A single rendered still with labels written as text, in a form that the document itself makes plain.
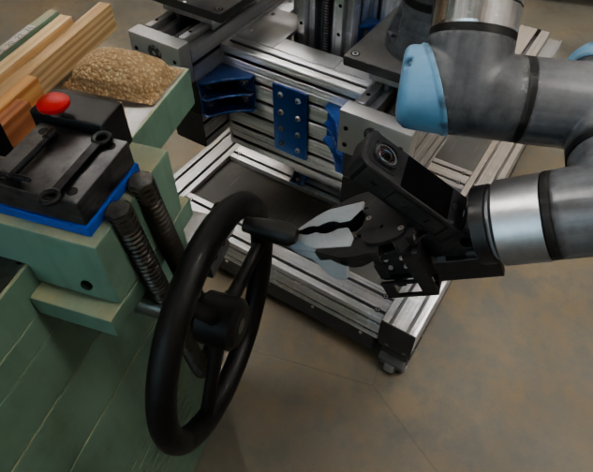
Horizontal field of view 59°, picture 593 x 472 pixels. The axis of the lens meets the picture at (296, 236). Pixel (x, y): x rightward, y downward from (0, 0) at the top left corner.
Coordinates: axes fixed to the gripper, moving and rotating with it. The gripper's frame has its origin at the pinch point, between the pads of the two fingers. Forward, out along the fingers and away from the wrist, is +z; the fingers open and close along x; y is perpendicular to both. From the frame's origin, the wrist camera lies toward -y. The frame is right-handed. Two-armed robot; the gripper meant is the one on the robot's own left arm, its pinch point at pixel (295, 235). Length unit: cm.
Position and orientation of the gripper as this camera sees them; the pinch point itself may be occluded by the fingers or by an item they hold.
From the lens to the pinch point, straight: 56.3
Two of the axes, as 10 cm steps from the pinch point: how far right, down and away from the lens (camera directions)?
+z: -8.2, 1.3, 5.6
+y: 4.8, 6.8, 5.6
